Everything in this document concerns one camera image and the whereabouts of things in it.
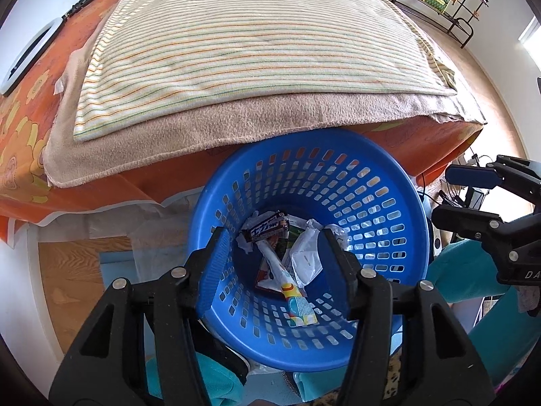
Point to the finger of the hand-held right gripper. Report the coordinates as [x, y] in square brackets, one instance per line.
[465, 218]
[473, 176]

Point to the brown chocolate bar wrapper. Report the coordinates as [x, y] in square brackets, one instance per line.
[266, 226]

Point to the colourful tube wrapper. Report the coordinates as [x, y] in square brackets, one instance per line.
[291, 296]

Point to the white plastic wrapper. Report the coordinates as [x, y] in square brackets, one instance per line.
[306, 262]

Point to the orange flowered tablecloth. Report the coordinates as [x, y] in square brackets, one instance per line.
[25, 156]

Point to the blue plastic basket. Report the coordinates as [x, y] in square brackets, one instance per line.
[338, 169]

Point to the white tissue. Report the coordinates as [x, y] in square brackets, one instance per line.
[244, 243]
[334, 232]

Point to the beige towel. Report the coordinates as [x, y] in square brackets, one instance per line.
[253, 122]

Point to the person's leg teal trousers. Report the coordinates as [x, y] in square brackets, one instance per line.
[211, 382]
[465, 270]

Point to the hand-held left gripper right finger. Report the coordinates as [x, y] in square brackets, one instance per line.
[338, 273]

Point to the spotted patterned cloth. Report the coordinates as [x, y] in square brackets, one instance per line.
[393, 382]

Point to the person's left leg teal trousers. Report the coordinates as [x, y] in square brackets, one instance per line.
[211, 382]

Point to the black metal rack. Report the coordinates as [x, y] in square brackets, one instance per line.
[460, 25]

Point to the clear plastic sheet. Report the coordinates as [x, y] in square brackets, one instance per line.
[105, 224]

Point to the person's right leg teal trousers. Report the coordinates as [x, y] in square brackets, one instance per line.
[465, 270]

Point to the window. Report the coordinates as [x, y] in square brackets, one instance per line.
[531, 29]

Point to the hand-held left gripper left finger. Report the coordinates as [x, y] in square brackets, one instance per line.
[213, 270]

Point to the white power strip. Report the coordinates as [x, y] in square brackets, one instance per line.
[472, 160]

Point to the striped towel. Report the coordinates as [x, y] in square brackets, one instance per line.
[253, 50]

